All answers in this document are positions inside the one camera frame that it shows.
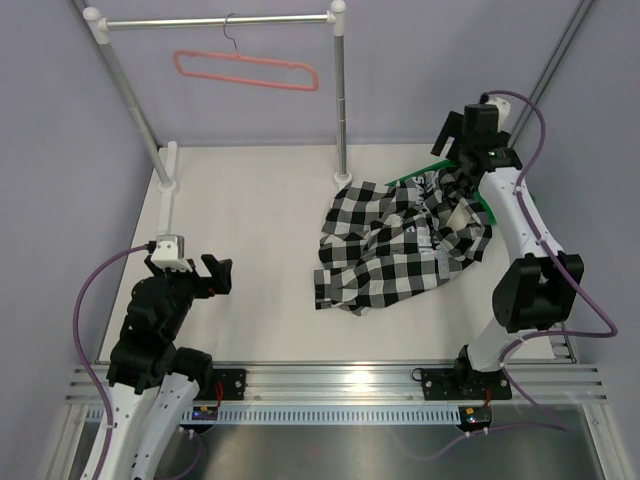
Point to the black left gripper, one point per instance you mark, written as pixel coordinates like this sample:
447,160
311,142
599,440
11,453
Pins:
207,287

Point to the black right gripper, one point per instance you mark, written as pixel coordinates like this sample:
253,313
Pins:
452,128

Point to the black white checked shirt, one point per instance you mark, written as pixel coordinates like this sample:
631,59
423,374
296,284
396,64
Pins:
381,245

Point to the pink clothes hanger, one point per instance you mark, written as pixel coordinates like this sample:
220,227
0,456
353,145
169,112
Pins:
236,67

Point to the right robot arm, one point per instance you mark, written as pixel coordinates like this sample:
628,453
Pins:
535,293

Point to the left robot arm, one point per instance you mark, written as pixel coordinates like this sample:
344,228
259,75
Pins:
150,382

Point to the green plastic tray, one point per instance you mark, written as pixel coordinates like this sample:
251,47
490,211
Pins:
424,179

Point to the silver white clothes rack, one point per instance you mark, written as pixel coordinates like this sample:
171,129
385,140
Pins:
100,29

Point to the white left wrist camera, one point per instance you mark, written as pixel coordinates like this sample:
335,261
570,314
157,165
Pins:
166,254

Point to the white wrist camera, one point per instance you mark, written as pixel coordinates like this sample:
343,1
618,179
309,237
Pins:
503,106
166,254

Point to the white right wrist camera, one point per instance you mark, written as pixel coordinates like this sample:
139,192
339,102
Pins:
503,106

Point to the aluminium mounting rail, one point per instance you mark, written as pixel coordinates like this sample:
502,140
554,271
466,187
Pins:
396,382

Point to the white slotted cable duct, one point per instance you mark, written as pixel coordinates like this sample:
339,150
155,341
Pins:
323,415

